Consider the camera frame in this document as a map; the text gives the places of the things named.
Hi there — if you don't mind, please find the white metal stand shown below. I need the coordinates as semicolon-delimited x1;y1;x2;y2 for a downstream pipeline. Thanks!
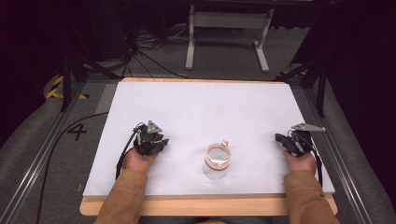
184;4;275;74

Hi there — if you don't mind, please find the black floor cable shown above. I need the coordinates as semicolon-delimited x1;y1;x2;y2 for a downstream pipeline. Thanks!
35;111;110;224

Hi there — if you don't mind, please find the clear glass jar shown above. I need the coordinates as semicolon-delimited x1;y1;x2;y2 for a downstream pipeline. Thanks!
202;139;233;180

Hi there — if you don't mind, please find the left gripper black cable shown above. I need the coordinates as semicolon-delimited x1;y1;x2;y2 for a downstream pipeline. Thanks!
115;122;148;181

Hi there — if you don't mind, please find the yellow black hazard tape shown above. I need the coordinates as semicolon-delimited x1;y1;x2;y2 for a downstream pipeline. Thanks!
45;75;90;101

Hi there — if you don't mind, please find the person's left hand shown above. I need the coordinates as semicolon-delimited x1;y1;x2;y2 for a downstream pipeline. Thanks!
122;147;159;174

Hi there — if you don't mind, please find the person's right hand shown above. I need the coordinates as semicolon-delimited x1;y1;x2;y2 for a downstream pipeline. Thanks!
283;148;318;175

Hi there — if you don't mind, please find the aluminium floor rail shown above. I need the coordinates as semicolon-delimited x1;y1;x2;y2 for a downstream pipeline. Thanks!
0;81;88;224
303;87;375;224

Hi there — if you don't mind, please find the bundle of floor cables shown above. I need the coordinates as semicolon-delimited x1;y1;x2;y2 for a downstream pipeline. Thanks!
120;21;194;79

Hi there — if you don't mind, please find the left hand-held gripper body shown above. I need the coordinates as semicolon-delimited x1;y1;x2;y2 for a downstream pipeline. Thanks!
133;119;165;157

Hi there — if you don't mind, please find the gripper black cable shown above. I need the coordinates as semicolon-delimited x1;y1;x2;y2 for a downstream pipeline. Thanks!
288;130;323;188
115;122;148;181

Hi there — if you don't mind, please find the black metal stand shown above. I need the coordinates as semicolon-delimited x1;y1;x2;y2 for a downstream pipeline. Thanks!
61;52;122;112
274;59;328;119

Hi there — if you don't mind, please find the white table cover sheet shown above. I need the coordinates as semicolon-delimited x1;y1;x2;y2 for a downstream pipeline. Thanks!
82;81;336;198

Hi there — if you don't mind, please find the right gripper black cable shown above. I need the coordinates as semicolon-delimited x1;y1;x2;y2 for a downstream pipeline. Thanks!
288;130;323;188

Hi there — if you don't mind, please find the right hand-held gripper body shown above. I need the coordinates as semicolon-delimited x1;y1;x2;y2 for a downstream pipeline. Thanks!
286;122;327;158

